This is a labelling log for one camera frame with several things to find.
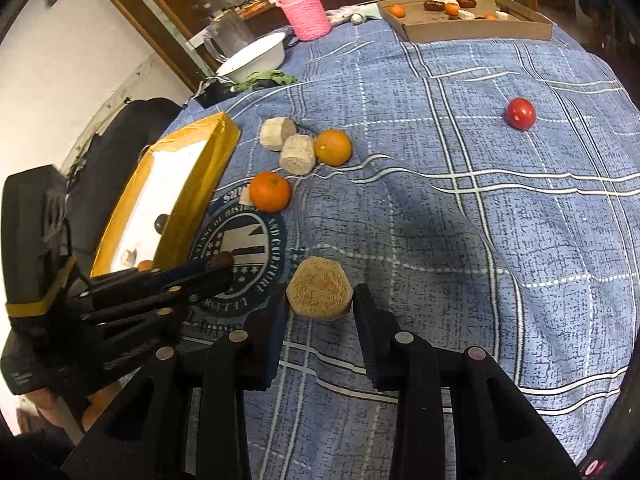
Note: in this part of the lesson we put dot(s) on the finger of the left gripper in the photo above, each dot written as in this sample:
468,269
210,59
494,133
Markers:
125,286
118,340

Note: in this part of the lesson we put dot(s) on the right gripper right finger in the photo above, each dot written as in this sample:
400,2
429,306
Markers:
497,432

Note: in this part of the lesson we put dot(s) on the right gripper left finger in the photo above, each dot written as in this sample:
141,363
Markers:
182,416

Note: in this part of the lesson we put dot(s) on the red date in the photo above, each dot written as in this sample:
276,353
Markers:
219,261

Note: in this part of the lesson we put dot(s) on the dark brown round fruit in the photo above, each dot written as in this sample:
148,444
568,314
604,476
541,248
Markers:
160,223

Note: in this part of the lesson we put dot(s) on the small white foam cylinder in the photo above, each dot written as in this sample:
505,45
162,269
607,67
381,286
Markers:
128,258

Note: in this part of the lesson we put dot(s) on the large beige foam cylinder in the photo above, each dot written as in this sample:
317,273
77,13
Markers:
319,288

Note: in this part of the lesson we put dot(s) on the white foam block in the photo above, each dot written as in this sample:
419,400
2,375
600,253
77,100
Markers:
275,131

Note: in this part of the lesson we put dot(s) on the red cherry tomato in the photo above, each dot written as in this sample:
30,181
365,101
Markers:
521,114

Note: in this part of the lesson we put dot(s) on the person's left hand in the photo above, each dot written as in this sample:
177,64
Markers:
87,408

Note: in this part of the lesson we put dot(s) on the small white foam piece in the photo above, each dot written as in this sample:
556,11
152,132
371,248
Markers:
244,198

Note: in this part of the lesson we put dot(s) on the small orange in tray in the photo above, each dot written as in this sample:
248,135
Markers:
145,265

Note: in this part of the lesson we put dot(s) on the white tray with yellow tape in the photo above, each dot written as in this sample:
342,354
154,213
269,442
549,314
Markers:
176,176

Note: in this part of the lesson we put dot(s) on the black sofa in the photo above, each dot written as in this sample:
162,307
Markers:
112,157

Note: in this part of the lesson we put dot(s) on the pale orange tangerine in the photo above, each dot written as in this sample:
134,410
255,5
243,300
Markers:
333,147

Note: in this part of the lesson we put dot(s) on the green leaves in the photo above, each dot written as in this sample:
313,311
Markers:
265,79

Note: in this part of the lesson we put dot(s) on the white enamel bowl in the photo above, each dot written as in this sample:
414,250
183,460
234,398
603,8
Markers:
266,53

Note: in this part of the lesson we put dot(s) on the clear glass pitcher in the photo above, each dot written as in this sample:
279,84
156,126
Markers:
225,35

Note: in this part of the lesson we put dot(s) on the blue plaid tablecloth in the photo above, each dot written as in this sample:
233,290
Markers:
472,232

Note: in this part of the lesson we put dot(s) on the pink knitted cup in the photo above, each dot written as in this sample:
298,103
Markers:
307,18

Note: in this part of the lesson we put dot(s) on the brown cardboard tray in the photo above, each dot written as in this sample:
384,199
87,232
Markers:
423,21

